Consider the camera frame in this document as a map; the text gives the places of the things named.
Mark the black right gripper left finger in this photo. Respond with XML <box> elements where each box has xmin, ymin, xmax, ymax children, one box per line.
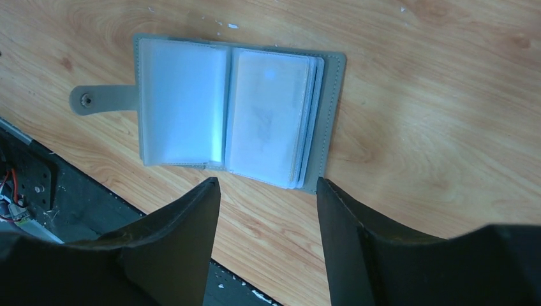
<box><xmin>1</xmin><ymin>177</ymin><xmax>221</xmax><ymax>305</ymax></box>

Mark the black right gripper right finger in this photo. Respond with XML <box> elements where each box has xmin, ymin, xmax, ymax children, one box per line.
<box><xmin>316</xmin><ymin>178</ymin><xmax>540</xmax><ymax>305</ymax></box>

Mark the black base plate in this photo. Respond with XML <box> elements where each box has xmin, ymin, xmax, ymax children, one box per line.
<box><xmin>0</xmin><ymin>118</ymin><xmax>284</xmax><ymax>306</ymax></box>

